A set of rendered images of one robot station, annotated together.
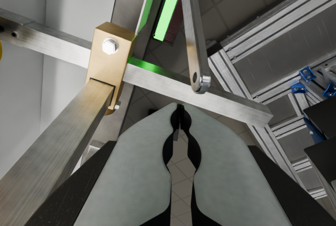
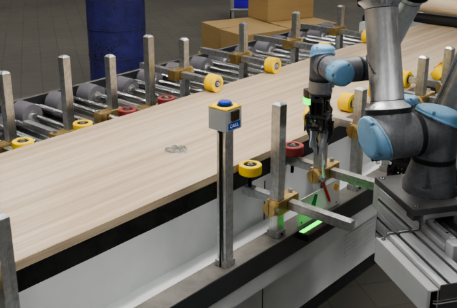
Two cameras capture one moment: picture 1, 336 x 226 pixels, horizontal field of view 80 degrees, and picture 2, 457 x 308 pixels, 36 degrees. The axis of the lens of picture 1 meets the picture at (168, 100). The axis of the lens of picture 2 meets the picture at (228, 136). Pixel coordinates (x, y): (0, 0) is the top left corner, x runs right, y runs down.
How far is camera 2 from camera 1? 2.35 m
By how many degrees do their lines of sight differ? 98
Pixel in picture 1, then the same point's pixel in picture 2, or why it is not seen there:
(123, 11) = (288, 223)
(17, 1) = (239, 210)
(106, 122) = (244, 253)
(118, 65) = (290, 195)
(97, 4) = not seen: hidden behind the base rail
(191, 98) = (315, 209)
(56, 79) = (211, 255)
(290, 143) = not seen: outside the picture
